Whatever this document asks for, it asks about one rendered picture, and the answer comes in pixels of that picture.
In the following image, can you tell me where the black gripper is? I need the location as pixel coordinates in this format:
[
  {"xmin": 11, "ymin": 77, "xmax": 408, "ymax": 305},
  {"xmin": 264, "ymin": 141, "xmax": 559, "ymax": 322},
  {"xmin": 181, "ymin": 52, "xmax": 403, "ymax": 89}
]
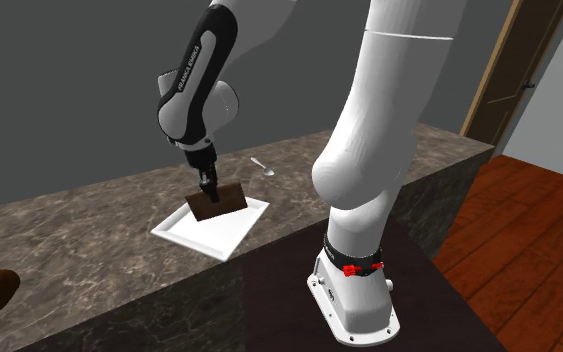
[{"xmin": 184, "ymin": 144, "xmax": 221, "ymax": 204}]

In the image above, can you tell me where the brown square slab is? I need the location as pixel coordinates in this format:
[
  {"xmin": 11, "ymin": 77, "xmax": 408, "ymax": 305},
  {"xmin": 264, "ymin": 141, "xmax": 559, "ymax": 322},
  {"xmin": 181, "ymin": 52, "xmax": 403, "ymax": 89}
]
[{"xmin": 184, "ymin": 182, "xmax": 249, "ymax": 223}]

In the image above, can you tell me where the white square plate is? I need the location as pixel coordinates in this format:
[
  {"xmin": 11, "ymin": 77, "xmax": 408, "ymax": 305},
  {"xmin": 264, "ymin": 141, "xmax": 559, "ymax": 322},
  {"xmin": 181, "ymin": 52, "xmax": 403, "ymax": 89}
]
[{"xmin": 150, "ymin": 196, "xmax": 271, "ymax": 262}]

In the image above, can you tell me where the silver spoon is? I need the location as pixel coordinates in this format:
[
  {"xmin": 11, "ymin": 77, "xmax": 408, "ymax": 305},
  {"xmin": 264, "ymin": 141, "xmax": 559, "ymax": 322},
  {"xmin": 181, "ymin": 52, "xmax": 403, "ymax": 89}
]
[{"xmin": 250, "ymin": 156, "xmax": 276, "ymax": 178}]

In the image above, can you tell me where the dark robot stand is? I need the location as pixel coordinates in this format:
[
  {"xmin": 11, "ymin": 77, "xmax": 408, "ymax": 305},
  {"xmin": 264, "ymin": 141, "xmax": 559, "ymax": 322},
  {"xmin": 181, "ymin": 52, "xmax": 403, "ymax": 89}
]
[{"xmin": 240, "ymin": 215, "xmax": 509, "ymax": 352}]

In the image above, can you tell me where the brown wooden door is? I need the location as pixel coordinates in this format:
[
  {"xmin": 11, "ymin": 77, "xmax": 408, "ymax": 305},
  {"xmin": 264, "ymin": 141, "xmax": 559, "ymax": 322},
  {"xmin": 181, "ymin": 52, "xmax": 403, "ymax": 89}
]
[{"xmin": 459, "ymin": 0, "xmax": 563, "ymax": 147}]

